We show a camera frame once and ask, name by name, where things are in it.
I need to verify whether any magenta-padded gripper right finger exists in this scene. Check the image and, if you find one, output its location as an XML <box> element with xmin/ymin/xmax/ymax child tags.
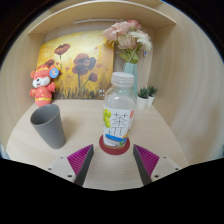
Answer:
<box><xmin>132</xmin><ymin>143</ymin><xmax>183</xmax><ymax>186</ymax></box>

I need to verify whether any small potted succulent plant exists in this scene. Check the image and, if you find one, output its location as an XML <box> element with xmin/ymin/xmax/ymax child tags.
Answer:
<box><xmin>147</xmin><ymin>85</ymin><xmax>159</xmax><ymax>107</ymax></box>
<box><xmin>136</xmin><ymin>86</ymin><xmax>150</xmax><ymax>110</ymax></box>

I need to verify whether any pink and white flower bouquet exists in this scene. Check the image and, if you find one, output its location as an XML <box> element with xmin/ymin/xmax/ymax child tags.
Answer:
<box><xmin>102</xmin><ymin>19</ymin><xmax>153</xmax><ymax>65</ymax></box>

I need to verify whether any clear plastic drink bottle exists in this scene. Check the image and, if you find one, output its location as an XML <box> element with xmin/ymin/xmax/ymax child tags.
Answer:
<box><xmin>102</xmin><ymin>71</ymin><xmax>138</xmax><ymax>150</ymax></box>

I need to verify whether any red plush toy figure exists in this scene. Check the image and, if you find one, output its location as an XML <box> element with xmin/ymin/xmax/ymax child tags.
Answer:
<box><xmin>29</xmin><ymin>64</ymin><xmax>60</xmax><ymax>108</ymax></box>

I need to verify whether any white light bar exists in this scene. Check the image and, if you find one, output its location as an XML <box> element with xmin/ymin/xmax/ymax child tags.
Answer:
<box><xmin>72</xmin><ymin>18</ymin><xmax>125</xmax><ymax>25</ymax></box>

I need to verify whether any grey ribbed cup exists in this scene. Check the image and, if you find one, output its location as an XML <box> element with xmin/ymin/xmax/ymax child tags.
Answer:
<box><xmin>29</xmin><ymin>103</ymin><xmax>67</xmax><ymax>150</ymax></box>

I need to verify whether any yellow poppy flower painting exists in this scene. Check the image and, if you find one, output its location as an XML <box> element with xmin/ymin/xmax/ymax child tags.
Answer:
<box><xmin>35</xmin><ymin>30</ymin><xmax>115</xmax><ymax>100</ymax></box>

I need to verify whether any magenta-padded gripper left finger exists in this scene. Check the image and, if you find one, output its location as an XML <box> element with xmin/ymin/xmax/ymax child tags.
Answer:
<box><xmin>46</xmin><ymin>143</ymin><xmax>95</xmax><ymax>187</ymax></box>

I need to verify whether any teal faceted vase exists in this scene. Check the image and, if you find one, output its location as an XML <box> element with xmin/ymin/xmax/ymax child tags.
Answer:
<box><xmin>123</xmin><ymin>62</ymin><xmax>139</xmax><ymax>98</ymax></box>

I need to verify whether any wooden desk shelf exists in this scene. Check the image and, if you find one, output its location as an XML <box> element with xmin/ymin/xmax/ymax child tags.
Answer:
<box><xmin>28</xmin><ymin>0</ymin><xmax>177</xmax><ymax>36</ymax></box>

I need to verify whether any flat round red coaster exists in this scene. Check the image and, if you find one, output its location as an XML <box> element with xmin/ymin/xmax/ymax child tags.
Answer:
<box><xmin>98</xmin><ymin>134</ymin><xmax>131</xmax><ymax>156</ymax></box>

